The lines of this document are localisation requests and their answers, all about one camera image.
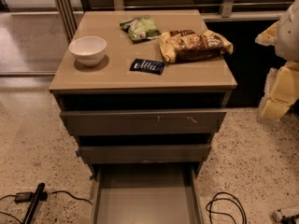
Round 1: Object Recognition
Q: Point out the black power adapter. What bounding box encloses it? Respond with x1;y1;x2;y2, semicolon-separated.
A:
14;192;33;203

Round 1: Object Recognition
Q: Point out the black cylindrical tool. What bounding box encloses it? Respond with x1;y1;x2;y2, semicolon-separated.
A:
21;183;48;224

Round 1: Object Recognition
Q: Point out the middle grey drawer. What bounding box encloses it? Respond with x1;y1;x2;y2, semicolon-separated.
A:
78;144;211;164

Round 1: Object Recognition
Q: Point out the black floor cable left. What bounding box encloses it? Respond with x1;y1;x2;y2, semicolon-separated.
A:
0;189;93;224

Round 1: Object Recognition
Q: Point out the grey three-drawer cabinet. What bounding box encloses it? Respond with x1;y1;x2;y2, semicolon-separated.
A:
49;9;238;224

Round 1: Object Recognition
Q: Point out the dark blue snack packet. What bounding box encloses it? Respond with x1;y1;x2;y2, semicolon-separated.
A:
130;59;164;75

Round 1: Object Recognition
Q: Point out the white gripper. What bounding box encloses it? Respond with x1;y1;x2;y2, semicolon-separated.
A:
255;0;299;120

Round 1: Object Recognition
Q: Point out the green chip bag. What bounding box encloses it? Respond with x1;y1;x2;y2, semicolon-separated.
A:
120;15;161;43

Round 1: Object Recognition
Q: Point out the top grey drawer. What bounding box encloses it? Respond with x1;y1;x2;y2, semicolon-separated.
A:
60;109;226;136

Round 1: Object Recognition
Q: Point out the white power strip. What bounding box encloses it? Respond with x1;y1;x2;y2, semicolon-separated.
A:
272;205;299;224

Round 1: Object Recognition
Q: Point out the black coiled cable right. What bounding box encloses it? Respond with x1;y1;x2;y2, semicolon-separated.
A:
205;191;248;224

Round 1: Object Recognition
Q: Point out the open bottom grey drawer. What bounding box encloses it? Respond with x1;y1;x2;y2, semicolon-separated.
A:
91;163;204;224

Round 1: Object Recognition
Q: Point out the white ceramic bowl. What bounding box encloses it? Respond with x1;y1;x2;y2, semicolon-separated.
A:
68;36;107;66

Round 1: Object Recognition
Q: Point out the brown yellow chip bag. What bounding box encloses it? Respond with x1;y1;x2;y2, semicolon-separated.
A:
159;30;234;63

